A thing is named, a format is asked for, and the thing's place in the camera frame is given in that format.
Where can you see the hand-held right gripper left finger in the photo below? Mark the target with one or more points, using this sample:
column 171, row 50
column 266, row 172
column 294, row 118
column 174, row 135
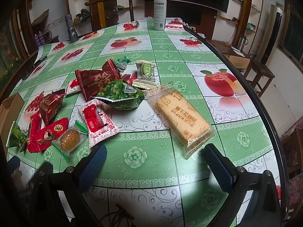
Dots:
column 92, row 164

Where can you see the clear packet with round cake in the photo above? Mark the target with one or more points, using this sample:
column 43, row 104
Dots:
column 69, row 140

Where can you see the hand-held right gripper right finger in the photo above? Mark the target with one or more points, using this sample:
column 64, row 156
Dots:
column 219, row 167

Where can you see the clear cracker packet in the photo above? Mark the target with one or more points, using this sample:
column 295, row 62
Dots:
column 182, row 120

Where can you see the white spray bottle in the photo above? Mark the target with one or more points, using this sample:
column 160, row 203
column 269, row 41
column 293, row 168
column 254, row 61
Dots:
column 159, row 11

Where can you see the wooden side desk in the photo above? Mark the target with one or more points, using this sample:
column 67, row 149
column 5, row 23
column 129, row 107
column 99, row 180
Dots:
column 239, row 62

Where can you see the dark television cabinet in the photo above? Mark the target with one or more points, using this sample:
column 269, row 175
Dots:
column 201, row 16

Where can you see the large dark red snack packet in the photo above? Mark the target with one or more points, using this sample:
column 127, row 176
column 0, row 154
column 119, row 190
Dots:
column 94, row 80

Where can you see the purple bottle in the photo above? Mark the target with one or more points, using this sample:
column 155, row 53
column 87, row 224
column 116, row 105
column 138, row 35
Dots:
column 42, row 38
column 36, row 40

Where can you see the wooden stool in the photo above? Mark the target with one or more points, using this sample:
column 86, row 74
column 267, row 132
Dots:
column 262, row 69

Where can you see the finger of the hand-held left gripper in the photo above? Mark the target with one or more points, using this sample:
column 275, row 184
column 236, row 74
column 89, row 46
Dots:
column 13, row 163

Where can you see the floral cushioned wooden seat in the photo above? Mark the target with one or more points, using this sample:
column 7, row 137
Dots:
column 294, row 151

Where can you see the standing air conditioner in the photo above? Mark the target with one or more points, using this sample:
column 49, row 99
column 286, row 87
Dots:
column 272, row 33

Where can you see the small green candy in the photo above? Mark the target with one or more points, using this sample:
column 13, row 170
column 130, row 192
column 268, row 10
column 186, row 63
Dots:
column 121, row 64

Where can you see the steel kettle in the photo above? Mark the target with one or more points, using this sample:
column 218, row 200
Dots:
column 242, row 42

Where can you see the green fruit print tablecloth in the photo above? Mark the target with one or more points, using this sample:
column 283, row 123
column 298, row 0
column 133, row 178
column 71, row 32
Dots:
column 146, row 146

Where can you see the grey flashlight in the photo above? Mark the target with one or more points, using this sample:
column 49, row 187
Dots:
column 71, row 29

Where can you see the small dark red snack packet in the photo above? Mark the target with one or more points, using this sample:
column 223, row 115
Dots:
column 51, row 106

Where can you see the green white pastry packet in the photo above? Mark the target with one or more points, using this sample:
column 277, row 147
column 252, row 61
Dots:
column 144, row 70

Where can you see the large red white snack packet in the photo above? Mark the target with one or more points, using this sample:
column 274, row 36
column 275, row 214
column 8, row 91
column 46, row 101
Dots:
column 98, row 123

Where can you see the flower print wall panel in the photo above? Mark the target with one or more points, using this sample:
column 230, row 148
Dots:
column 9, row 59

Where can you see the red packet with figure print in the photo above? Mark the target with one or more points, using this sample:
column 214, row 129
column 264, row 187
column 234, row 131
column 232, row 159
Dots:
column 51, row 132

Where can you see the cardboard box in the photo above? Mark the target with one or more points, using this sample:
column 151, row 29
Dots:
column 10, row 108

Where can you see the black remote control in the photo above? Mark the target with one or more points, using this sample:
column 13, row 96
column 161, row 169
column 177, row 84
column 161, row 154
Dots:
column 40, row 59

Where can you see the window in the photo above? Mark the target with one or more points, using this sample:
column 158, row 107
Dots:
column 293, row 35

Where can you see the small red white snack packet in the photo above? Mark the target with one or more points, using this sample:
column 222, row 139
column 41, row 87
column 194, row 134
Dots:
column 73, row 86

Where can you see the dark green snack packet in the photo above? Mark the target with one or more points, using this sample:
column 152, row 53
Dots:
column 16, row 137

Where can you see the dark wooden armchair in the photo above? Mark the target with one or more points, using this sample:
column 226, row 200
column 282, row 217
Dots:
column 111, row 11

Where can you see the cream wafer packet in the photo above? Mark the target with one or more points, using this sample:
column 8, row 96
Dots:
column 144, row 84

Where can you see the narrow red snack packet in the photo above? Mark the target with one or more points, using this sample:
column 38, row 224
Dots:
column 33, row 134

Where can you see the wooden wall shelf unit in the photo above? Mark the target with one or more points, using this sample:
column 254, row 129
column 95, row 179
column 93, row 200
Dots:
column 78, row 4
column 246, row 7

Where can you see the green pea snack packet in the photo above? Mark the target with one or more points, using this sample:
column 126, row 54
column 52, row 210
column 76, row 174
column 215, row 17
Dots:
column 116, row 92

